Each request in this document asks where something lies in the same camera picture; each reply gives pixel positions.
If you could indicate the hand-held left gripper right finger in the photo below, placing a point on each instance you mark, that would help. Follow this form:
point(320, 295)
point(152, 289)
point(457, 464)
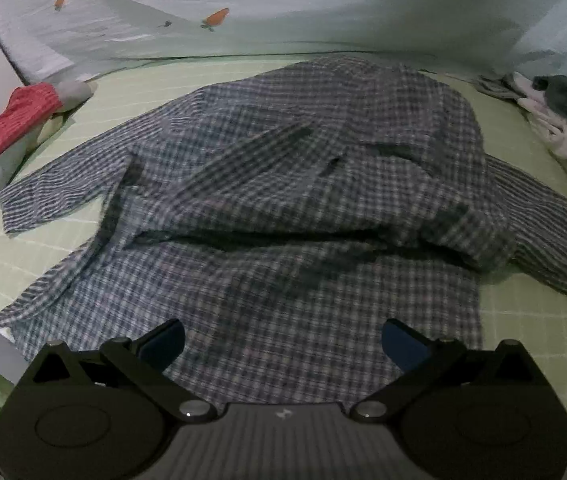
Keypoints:
point(403, 347)

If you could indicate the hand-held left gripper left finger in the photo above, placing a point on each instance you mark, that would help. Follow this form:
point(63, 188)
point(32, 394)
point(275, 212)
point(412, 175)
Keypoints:
point(163, 346)

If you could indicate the blue checked shirt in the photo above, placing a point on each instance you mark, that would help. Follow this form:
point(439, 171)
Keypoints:
point(288, 185)

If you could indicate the green grid bed sheet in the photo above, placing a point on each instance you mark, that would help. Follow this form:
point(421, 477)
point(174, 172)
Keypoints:
point(538, 320)

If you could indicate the red checked cloth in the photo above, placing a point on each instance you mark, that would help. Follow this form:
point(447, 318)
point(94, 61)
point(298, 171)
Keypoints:
point(13, 125)

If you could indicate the grey folded garment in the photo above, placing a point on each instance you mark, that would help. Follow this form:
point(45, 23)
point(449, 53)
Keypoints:
point(75, 91)

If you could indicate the grey-blue garment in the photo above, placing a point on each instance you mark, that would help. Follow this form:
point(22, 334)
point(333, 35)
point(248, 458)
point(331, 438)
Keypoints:
point(496, 87)

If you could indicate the light blue carrot-print blanket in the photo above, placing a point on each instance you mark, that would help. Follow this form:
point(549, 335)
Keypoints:
point(263, 0)

